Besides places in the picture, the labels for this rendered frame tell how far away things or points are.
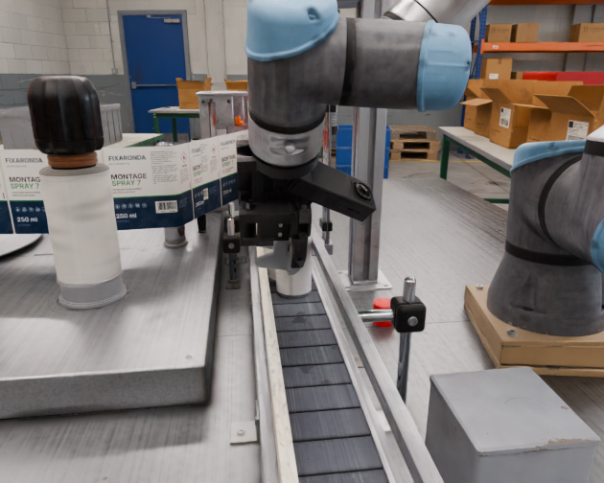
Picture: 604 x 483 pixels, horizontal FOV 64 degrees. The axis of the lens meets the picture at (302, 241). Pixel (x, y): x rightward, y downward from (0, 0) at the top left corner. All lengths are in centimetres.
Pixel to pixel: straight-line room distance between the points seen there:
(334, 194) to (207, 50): 806
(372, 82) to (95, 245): 43
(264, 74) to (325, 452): 32
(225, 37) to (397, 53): 813
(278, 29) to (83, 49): 896
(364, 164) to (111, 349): 46
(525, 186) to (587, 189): 12
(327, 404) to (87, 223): 38
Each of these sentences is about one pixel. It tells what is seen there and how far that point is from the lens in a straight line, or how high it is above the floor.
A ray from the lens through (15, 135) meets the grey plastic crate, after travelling 284.
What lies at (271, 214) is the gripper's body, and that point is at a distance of 53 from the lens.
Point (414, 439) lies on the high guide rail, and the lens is 34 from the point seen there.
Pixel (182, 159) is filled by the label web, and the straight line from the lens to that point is 91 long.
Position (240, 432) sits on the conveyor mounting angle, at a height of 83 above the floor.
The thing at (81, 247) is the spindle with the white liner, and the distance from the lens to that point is 69.
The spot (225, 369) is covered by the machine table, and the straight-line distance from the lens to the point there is 64.
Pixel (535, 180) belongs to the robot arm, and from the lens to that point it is 64.
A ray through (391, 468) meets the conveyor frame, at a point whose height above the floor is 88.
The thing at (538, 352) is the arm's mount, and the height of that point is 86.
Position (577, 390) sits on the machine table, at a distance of 68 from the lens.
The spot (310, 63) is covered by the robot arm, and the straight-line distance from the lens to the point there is 43.
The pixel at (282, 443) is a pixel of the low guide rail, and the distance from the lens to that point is 40.
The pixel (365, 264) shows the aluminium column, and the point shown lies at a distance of 86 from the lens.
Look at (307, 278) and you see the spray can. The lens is 69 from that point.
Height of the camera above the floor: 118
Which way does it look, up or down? 19 degrees down
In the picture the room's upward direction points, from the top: straight up
